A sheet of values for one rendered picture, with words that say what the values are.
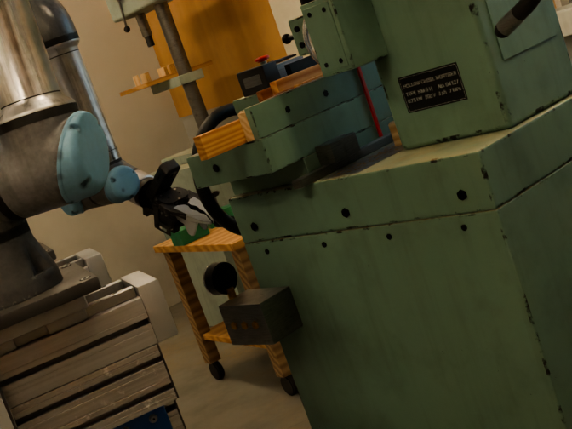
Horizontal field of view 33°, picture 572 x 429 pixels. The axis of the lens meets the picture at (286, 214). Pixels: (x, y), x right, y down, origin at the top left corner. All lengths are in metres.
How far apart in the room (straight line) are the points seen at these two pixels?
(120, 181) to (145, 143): 2.85
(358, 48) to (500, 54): 0.22
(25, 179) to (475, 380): 0.76
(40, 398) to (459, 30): 0.82
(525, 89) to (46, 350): 0.81
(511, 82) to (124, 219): 3.48
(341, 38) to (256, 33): 2.73
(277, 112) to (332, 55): 0.16
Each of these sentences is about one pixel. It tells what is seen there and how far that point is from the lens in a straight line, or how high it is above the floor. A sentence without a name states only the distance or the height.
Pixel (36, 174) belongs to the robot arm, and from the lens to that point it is 1.35.
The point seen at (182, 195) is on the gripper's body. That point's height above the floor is 0.80.
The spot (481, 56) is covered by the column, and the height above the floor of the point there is 0.92.
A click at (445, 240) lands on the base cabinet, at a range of 1.50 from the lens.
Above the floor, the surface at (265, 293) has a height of 0.62.
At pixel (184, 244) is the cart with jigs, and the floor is 0.53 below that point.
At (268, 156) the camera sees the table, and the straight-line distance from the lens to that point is 1.61.
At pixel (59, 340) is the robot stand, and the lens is 1.43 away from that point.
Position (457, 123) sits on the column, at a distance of 1.55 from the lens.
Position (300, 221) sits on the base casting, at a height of 0.74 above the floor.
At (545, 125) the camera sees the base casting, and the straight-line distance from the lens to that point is 1.56.
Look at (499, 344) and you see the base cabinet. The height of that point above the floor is 0.50.
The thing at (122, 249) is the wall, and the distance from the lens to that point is 4.81.
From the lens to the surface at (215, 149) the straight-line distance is 1.58.
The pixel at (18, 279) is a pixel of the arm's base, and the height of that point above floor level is 0.85.
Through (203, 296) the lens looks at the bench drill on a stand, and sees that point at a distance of 4.21.
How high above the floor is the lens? 1.03
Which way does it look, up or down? 9 degrees down
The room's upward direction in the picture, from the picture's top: 20 degrees counter-clockwise
